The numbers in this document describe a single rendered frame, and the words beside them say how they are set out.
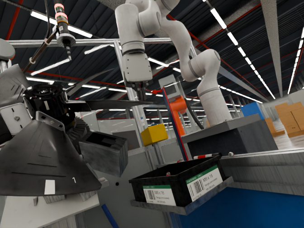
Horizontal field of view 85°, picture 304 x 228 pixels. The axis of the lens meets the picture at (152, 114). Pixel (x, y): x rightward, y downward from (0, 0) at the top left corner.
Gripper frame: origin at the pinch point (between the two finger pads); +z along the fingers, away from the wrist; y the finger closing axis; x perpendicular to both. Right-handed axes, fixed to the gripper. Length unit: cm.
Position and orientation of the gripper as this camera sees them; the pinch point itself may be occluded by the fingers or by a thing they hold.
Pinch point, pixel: (141, 96)
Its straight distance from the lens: 62.2
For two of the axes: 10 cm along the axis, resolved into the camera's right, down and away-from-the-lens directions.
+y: -9.0, 1.8, -3.9
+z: 1.7, 9.8, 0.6
